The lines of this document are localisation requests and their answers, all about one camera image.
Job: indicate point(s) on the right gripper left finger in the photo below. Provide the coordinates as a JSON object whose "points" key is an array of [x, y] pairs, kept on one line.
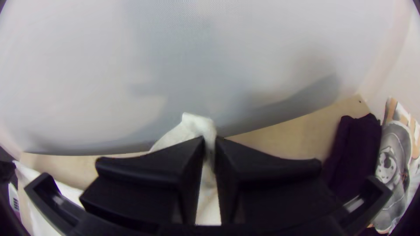
{"points": [[157, 183]]}

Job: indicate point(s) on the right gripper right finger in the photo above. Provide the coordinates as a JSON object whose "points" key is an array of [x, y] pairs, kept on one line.
{"points": [[262, 187]]}

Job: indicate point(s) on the plain white t-shirt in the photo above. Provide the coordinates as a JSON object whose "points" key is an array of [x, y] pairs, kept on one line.
{"points": [[197, 128]]}

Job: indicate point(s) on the white printed t-shirt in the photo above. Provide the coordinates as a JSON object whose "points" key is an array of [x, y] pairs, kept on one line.
{"points": [[393, 154]]}

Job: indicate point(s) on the black garment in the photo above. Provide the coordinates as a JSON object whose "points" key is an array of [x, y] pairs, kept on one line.
{"points": [[354, 150]]}

